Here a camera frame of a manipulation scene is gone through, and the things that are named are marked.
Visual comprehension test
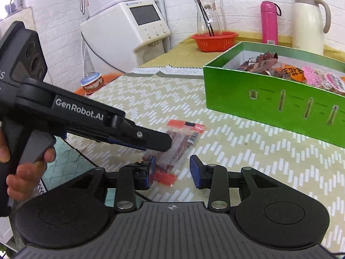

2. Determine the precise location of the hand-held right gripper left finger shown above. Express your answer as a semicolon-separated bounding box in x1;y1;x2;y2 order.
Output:
66;155;157;212

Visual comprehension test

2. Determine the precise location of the green cardboard box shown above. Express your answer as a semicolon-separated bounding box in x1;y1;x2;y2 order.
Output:
203;41;345;149

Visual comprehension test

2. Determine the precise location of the pink snack packet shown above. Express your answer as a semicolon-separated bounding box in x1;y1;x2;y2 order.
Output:
301;66;345;95

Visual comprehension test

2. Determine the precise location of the clear bag of round nuts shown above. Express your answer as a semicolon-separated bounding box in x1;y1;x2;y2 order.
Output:
270;62;308;85

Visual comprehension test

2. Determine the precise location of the patterned table mat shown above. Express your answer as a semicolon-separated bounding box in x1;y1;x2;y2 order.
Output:
40;65;345;251

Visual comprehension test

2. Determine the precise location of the person's left hand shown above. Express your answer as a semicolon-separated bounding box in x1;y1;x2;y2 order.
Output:
0;128;57;202

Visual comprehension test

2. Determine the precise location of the pink insulated bottle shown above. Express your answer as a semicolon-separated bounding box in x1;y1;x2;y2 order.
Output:
260;1;282;45

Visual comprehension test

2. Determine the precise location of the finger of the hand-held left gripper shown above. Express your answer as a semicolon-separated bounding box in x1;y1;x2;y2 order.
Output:
65;131;147;152
116;115;173;153

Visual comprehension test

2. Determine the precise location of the orange plastic tray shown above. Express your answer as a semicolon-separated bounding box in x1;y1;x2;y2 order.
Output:
72;72;126;95

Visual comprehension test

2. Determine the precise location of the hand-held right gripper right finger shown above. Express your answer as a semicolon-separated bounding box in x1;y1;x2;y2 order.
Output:
189;155;278;212

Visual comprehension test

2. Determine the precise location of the brown jerky bag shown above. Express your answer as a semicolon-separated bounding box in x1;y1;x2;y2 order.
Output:
237;51;279;73

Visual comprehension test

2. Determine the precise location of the black straw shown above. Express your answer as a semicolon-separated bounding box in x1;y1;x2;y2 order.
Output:
194;0;216;37

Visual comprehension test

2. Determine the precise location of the cream thermos jug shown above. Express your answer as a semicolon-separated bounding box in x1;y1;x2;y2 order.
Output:
292;0;332;56

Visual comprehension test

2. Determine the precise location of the red plastic basket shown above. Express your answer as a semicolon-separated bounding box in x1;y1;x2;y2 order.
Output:
191;31;240;52

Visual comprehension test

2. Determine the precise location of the white dispenser with screen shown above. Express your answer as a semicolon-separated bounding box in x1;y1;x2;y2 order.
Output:
80;0;172;76

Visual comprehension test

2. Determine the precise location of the small lidded baby cup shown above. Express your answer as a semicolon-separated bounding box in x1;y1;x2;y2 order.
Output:
80;73;105;96

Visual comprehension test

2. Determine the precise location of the red-ended meat stick packet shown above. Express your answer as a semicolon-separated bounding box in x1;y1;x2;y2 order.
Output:
142;120;207;187

